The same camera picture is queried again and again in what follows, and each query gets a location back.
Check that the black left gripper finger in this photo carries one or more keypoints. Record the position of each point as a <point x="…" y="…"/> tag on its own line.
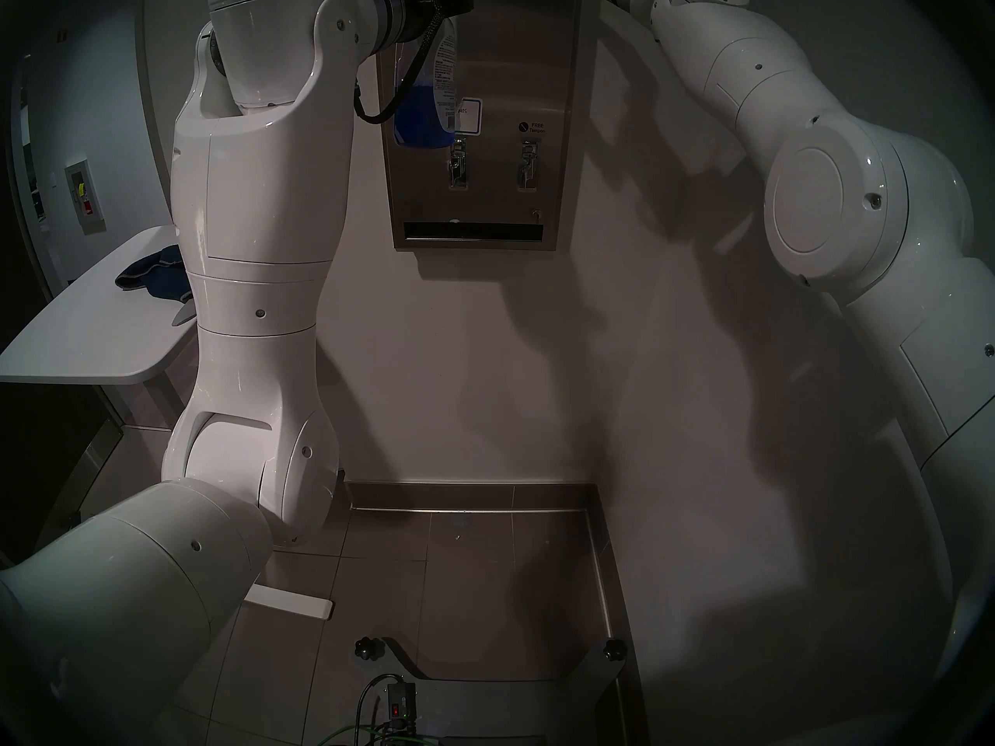
<point x="459" y="0"/>

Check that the blue cleaner spray bottle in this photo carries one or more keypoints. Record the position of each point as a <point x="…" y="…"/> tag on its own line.
<point x="426" y="115"/>

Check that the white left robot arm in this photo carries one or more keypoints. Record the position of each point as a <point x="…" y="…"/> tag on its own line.
<point x="256" y="208"/>

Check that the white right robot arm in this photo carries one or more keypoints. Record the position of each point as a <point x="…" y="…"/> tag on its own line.
<point x="855" y="208"/>

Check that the grey robot base platform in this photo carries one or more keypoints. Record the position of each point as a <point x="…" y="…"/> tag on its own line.
<point x="505" y="713"/>

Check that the white blue-edged dispenser sticker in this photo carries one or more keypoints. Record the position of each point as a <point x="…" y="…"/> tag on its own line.
<point x="470" y="116"/>

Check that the small free label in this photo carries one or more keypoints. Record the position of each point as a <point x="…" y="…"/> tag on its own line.
<point x="532" y="128"/>

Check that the chrome dispenser lever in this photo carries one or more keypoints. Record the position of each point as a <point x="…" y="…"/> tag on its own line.
<point x="457" y="165"/>
<point x="528" y="168"/>

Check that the dark blue cloth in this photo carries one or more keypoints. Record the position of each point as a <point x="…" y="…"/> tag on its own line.
<point x="151" y="274"/>

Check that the black star knob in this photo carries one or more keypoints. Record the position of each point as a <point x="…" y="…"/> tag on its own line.
<point x="368" y="648"/>
<point x="615" y="649"/>

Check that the black box with red light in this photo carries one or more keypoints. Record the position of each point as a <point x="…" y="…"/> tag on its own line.
<point x="401" y="705"/>

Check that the stainless steel wall dispenser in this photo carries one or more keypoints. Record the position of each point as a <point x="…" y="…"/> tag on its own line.
<point x="513" y="68"/>

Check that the white wall switch box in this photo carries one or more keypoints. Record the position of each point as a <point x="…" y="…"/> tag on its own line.
<point x="87" y="196"/>

